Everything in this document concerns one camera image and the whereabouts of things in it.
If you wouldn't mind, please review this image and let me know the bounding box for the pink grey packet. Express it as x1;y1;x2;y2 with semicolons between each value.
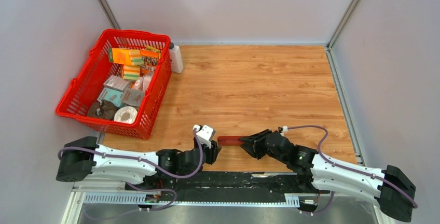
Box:
121;89;145;107

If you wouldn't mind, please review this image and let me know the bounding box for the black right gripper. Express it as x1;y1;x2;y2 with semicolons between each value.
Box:
239;130;287;165

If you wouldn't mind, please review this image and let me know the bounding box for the white tape roll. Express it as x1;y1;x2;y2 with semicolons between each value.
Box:
114;106;138;124

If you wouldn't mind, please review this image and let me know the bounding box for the right aluminium frame post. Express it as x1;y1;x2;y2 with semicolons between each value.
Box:
326;0;361;50

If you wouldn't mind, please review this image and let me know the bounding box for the teal white packet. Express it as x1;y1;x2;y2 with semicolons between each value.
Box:
97;87;123;108

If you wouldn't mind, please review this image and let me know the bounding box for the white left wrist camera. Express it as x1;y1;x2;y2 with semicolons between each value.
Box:
192;124;215;149

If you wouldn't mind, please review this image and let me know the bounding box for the orange snack packet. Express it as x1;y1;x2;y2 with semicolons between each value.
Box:
140;46;161;75

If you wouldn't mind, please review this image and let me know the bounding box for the red plastic basket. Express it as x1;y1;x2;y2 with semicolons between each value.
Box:
56;29;172;139

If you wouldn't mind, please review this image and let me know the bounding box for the orange green box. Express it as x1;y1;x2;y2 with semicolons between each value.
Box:
108;48;144;66

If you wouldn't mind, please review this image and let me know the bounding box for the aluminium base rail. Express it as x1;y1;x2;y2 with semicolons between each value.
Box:
60;169;396;224

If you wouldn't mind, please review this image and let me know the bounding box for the brown bag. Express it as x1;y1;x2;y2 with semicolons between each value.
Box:
86;100;119;120

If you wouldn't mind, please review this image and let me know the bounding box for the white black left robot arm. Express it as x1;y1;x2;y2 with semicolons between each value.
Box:
56;136;222;190

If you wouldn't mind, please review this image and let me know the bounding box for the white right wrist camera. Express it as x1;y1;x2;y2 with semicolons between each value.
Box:
278;126;288;136

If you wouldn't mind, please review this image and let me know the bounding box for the pink white box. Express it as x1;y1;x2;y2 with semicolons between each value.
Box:
103;75;132;92

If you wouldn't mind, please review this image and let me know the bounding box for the white plastic bottle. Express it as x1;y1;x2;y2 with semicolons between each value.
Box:
169;43;184;74

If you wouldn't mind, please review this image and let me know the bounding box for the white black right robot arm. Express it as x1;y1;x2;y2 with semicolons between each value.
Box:
239;127;418;222

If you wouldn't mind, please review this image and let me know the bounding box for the red paper box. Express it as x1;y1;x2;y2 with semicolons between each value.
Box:
217;136;244;146

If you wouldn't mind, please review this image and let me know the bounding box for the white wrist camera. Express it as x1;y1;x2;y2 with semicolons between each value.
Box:
278;126;288;136
192;124;215;149

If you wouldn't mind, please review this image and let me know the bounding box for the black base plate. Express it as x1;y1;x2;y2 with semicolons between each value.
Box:
137;171;319;203

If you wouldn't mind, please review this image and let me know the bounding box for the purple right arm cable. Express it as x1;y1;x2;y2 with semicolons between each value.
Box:
285;125;419;215

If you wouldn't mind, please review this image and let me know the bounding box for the yellow green sponge pack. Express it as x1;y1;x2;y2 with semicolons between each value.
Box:
120;65;141;81

